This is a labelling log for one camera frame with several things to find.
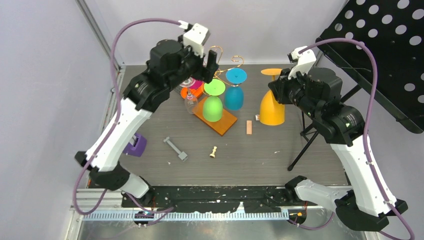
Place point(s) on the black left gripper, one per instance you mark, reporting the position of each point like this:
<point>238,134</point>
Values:
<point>205,73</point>

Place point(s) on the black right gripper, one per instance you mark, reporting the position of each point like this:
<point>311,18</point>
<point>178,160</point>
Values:
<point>279,87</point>

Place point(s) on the yellow plastic wine glass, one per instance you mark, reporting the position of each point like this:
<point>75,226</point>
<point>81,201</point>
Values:
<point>271,113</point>

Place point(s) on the blue plastic wine glass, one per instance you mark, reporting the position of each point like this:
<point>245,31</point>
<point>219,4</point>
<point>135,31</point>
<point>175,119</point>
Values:
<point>234,95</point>

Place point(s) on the clear stemmed wine glass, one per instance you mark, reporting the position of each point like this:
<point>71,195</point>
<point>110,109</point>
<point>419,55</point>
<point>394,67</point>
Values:
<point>190,101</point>

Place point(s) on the green plastic wine glass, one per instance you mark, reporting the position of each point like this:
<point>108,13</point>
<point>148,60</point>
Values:
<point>213,106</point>

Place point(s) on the gold rack with wooden base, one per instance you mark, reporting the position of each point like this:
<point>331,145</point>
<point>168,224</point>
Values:
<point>228,120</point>

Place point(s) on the pink plastic wine glass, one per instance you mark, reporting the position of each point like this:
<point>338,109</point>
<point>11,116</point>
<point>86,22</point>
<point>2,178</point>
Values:
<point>197,84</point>

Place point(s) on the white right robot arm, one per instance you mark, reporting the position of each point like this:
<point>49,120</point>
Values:
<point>318,95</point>

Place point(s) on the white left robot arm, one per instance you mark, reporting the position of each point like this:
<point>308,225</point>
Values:
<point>170,64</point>

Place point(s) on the orange plastic U-shaped toy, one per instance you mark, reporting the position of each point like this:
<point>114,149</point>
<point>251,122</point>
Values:
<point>196,92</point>

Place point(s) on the small wooden block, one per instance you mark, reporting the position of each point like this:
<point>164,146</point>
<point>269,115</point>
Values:
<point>249,127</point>

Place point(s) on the white chess piece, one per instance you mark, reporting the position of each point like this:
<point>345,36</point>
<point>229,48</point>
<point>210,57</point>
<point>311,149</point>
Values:
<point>213,153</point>

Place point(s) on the grey metal T-shaped part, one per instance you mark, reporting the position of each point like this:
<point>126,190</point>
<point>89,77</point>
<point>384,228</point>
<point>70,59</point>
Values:
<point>181,154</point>

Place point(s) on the black music stand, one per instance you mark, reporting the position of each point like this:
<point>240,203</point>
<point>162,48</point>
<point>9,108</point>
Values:
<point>393,30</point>

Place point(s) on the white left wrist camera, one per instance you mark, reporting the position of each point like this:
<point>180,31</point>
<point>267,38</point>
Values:
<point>195,35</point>

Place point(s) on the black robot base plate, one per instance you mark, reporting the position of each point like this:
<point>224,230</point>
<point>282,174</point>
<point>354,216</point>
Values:
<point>220,199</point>

